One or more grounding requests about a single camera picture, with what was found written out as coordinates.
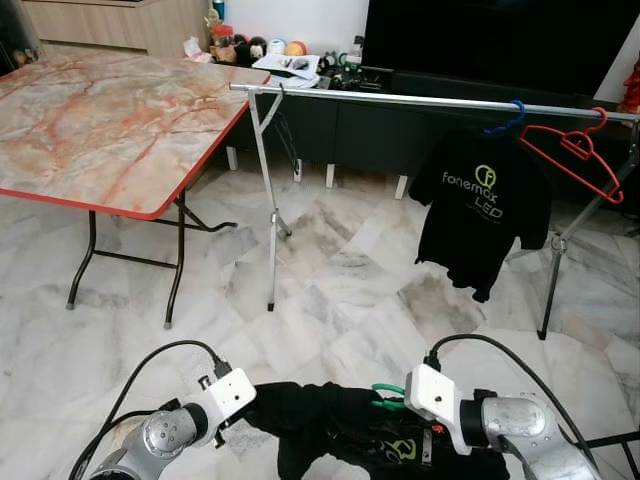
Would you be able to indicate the black flat television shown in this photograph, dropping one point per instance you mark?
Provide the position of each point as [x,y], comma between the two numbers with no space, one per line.
[490,40]

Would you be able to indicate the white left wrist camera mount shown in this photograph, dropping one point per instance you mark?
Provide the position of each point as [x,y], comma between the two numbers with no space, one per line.
[228,395]

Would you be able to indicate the red plastic hanger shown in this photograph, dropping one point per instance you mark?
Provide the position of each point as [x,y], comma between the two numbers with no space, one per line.
[577,147]

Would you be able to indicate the jar with red lid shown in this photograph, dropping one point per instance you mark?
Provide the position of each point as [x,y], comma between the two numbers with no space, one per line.
[222,45]

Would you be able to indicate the light wooden cabinet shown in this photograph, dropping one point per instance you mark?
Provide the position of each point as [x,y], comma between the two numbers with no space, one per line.
[120,25]

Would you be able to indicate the stack of white papers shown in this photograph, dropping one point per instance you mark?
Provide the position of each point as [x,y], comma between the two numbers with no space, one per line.
[290,68]

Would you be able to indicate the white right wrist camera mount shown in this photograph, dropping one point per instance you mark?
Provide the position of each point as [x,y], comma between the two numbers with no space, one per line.
[435,400]

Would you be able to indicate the black television console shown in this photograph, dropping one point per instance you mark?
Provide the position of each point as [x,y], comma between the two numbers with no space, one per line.
[370,140]

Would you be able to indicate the white tissue pack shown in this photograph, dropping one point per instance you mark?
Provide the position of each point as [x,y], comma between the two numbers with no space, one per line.
[197,50]

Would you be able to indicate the orange ball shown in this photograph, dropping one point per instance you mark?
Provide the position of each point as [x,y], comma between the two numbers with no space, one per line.
[297,48]

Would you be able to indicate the blue plastic hanger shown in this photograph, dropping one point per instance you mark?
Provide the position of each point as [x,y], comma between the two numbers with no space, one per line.
[505,128]

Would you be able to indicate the blue gold trophy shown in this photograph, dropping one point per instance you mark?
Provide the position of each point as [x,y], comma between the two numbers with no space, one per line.
[215,12]

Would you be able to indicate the green plastic hanger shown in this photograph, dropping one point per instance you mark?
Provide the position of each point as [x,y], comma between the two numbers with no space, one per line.
[388,403]

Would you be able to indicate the black plush toy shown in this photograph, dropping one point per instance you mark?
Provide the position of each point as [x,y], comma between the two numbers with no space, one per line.
[250,48]

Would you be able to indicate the silver metal clothes rack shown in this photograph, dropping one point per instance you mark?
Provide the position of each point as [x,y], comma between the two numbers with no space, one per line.
[350,97]

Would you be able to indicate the black fonemax print T-shirt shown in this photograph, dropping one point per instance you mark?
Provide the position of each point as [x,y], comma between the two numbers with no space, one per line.
[480,235]
[330,430]

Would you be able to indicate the black metal frame chair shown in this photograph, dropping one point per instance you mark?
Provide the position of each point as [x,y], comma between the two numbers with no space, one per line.
[620,435]

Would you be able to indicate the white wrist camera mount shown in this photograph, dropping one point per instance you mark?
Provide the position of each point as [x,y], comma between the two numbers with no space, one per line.
[435,400]
[228,395]

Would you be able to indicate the marble top folding table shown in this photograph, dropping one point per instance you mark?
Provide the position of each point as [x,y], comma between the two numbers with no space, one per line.
[110,130]

